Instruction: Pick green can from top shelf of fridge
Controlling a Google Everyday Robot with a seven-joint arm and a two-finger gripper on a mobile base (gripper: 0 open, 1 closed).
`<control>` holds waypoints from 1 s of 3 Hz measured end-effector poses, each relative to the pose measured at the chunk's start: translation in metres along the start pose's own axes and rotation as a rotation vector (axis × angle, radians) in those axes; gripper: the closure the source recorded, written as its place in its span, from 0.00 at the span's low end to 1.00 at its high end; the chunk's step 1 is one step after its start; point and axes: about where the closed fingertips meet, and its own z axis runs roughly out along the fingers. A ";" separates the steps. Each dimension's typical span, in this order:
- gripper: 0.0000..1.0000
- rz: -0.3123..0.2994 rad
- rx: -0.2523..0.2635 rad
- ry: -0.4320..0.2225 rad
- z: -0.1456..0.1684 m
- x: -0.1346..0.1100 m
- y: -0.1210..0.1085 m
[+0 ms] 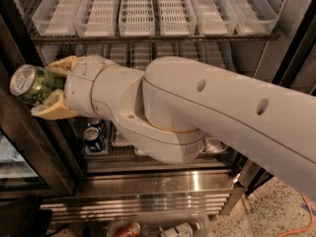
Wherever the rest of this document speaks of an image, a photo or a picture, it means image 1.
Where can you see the top shelf tray three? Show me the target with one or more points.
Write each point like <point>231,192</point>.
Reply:
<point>136,18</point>

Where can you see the top shelf tray six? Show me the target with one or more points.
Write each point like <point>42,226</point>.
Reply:
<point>255,17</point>

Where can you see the top shelf tray five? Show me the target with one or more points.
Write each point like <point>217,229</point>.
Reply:
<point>215,17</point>

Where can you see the fridge glass door right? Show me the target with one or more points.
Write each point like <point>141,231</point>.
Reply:
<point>288,61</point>

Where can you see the middle shelf tray three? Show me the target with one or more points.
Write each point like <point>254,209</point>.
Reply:
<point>116,52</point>

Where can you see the clear plastic floor bin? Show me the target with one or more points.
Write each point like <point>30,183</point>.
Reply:
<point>153,223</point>

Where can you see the shelf tray two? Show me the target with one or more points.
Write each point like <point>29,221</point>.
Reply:
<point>88,49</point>
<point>97,18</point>

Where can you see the shelf tray five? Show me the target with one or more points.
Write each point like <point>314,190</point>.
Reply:
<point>215,17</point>
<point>166,49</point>

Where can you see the top shelf tray one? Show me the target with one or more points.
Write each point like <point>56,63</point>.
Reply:
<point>56,17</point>

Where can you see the middle shelf tray four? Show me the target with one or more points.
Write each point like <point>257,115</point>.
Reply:
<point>140,55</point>

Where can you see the middle shelf tray two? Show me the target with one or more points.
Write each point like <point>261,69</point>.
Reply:
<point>88,49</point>

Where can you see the blue soda can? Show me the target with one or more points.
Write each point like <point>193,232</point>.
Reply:
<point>98,123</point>
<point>93,140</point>

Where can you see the red can in bin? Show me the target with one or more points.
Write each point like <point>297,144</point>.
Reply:
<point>131,229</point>

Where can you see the blue soda can front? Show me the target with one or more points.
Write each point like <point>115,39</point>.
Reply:
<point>93,140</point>

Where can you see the white bottle in bin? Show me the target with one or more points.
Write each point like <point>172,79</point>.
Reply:
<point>185,229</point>

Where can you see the shelf tray three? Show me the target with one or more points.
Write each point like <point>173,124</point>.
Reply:
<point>116,52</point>
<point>136,18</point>

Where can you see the middle shelf tray six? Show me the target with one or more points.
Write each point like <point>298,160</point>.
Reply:
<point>190,50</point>

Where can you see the shelf tray four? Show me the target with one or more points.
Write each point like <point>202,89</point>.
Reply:
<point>140,55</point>
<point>176,18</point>

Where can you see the middle shelf tray five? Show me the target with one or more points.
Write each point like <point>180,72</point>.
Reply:
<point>166,49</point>

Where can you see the shelf tray six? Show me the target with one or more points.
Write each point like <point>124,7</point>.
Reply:
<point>190,50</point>
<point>255,17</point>

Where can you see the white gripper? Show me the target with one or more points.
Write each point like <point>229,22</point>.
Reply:
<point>79,84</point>

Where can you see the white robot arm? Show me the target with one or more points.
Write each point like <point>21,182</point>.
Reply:
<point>166,109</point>

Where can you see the top shelf tray four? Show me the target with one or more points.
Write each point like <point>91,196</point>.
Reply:
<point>176,18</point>

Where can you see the blue soda can rear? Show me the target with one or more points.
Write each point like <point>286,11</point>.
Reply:
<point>98,123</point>

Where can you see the green drink can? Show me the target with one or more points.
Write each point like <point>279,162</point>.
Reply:
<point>33,84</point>

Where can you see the top shelf tray two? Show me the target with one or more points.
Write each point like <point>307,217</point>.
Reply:
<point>97,18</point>

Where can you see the middle shelf tray seven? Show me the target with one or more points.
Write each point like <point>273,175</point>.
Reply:
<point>218,53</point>

